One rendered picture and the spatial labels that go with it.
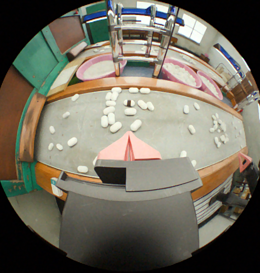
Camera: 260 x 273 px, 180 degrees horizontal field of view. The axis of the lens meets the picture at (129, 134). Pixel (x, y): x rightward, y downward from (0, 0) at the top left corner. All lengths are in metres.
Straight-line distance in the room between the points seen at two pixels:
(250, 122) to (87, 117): 5.06
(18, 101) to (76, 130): 0.35
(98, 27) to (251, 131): 6.21
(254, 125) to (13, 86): 5.37
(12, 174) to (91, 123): 0.44
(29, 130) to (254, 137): 5.31
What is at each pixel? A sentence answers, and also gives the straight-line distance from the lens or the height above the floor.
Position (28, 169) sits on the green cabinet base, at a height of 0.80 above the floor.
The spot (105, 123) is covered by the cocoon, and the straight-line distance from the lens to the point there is 0.24.
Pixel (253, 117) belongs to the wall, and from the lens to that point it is 4.95.
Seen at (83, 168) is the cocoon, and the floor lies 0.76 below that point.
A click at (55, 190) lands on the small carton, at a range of 0.34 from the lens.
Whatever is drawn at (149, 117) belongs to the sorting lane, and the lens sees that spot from 0.27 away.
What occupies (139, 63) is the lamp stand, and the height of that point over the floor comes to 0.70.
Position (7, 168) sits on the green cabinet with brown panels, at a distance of 0.48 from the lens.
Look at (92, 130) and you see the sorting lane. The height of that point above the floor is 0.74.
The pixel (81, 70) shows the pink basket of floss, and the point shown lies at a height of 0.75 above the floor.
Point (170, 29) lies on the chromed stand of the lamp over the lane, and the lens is 0.30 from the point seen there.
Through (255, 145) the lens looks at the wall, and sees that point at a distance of 4.95.
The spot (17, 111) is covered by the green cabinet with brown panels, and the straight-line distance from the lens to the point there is 0.48.
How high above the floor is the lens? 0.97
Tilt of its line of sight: 77 degrees down
